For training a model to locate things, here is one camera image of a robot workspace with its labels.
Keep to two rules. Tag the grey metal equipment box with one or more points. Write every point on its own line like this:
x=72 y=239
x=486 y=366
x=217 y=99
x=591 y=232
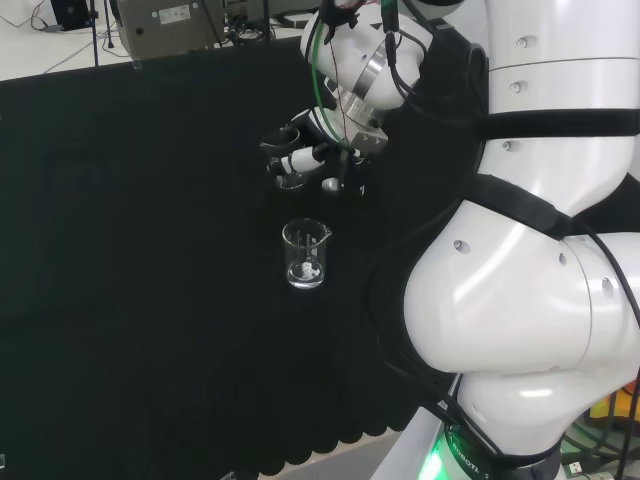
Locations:
x=165 y=25

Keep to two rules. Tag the blue tripod leg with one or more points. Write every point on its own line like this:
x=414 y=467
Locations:
x=94 y=35

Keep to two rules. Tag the clear graduated glass beaker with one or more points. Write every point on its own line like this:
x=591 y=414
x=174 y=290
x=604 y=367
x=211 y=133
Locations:
x=305 y=272

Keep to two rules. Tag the black bench cloth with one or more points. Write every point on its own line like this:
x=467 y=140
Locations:
x=150 y=250

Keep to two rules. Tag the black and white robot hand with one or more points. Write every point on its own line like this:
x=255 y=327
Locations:
x=305 y=160

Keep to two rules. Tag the small clear glass beaker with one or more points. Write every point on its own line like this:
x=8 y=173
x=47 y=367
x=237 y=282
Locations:
x=292 y=183

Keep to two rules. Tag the yellow stop button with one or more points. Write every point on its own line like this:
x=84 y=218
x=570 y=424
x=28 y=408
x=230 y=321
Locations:
x=602 y=405

